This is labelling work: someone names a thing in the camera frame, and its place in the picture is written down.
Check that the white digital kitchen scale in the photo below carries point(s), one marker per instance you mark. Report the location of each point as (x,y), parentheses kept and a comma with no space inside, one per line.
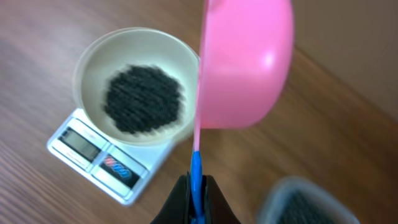
(121,170)

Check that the black beans pile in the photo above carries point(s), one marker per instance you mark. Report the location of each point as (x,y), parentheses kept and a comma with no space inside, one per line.
(299,210)

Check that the black beans in bowl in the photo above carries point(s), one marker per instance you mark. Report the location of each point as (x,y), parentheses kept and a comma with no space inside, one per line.
(143,99)

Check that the clear plastic container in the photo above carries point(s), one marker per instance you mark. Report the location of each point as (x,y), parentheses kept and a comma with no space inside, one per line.
(277,200)

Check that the white bowl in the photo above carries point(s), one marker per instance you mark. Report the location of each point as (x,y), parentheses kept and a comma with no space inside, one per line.
(115,52)

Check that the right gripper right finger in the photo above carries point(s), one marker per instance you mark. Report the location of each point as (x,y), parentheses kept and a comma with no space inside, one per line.
(215,206)

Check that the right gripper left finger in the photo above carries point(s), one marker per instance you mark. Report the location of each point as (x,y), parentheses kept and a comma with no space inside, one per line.
(176,209)

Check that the pink scoop blue handle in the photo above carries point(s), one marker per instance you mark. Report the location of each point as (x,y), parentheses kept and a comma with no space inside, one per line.
(245,53)

